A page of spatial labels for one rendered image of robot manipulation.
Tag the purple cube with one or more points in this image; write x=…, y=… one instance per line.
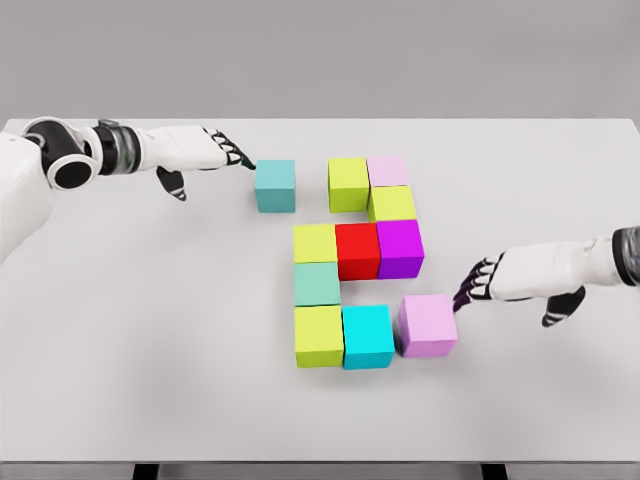
x=400, y=247

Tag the yellow-green cube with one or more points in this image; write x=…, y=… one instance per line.
x=392, y=204
x=347, y=182
x=314, y=242
x=318, y=336

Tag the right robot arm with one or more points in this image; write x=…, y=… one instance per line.
x=617, y=257

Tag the pale pink cube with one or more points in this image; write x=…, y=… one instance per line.
x=387, y=170

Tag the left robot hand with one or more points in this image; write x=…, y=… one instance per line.
x=192, y=146

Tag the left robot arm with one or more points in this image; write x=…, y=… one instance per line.
x=60, y=150

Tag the pink-lilac cube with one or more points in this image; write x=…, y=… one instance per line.
x=429, y=324

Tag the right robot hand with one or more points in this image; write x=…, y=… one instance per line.
x=530, y=280

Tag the red cube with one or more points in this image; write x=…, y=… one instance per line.
x=357, y=250

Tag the cyan cube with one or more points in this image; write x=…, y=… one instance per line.
x=367, y=336

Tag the mint green cube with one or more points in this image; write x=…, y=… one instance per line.
x=316, y=284

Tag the teal cube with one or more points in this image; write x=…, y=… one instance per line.
x=274, y=184

